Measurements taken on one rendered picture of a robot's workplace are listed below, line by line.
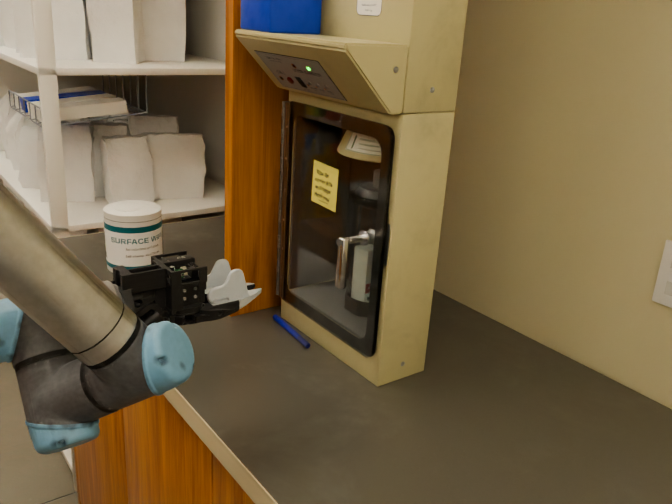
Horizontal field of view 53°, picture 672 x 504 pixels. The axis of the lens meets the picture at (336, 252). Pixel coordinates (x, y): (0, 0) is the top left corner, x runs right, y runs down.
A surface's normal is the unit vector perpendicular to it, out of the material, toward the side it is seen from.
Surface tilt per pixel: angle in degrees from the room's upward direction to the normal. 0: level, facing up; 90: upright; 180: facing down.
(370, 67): 90
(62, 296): 82
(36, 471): 0
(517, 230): 90
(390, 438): 0
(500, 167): 90
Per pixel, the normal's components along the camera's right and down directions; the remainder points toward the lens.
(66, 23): 0.14, 0.41
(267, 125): 0.59, 0.31
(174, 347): 0.87, -0.38
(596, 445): 0.06, -0.94
